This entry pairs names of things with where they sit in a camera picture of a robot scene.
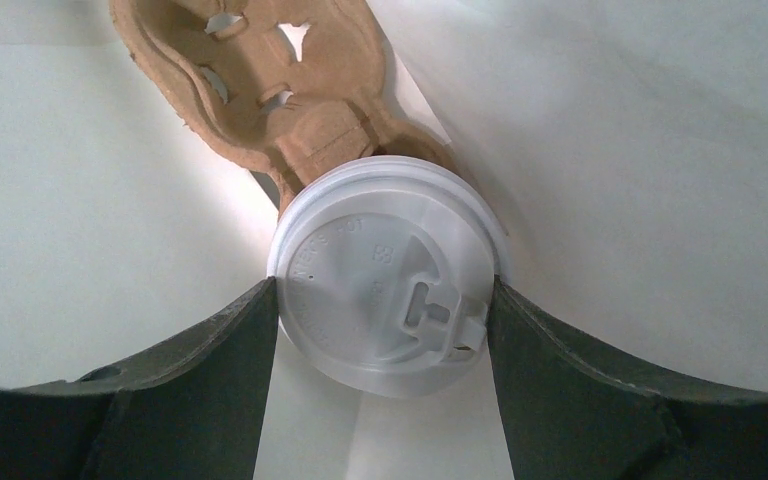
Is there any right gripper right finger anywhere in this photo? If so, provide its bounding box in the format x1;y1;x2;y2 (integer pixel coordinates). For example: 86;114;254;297
488;282;768;479

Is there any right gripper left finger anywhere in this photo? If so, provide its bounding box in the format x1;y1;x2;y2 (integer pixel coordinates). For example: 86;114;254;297
0;278;279;479

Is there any white cup lid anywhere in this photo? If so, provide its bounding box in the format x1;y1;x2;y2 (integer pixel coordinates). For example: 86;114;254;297
267;155;512;398

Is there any light blue paper bag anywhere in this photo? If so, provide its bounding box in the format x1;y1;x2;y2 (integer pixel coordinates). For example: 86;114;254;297
0;1;768;479

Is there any brown pulp cup carrier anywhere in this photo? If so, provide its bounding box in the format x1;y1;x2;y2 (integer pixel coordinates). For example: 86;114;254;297
109;0;456;209

